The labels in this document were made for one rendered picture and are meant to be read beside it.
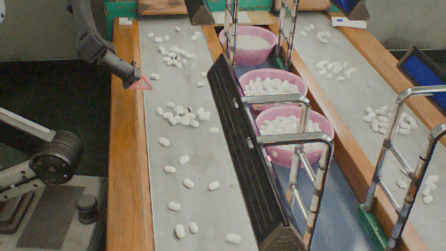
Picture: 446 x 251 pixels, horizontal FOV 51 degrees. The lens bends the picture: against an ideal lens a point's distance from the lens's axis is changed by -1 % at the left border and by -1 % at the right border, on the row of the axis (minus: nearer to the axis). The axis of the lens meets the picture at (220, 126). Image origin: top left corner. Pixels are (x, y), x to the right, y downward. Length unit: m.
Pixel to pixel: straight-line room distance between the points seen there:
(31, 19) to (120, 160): 2.11
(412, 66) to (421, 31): 2.54
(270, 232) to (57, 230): 1.01
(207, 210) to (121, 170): 0.29
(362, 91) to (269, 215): 1.19
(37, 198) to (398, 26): 2.90
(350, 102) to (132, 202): 0.94
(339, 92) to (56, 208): 1.14
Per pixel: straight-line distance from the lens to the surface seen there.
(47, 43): 3.49
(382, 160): 1.31
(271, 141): 0.94
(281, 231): 0.79
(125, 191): 1.34
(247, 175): 0.92
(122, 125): 1.60
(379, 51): 2.25
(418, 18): 3.90
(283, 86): 1.89
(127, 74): 1.57
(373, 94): 1.94
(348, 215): 1.46
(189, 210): 1.31
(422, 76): 1.39
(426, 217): 1.44
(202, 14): 1.60
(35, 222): 1.73
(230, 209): 1.32
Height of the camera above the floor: 1.67
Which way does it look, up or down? 35 degrees down
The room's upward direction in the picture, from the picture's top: 3 degrees clockwise
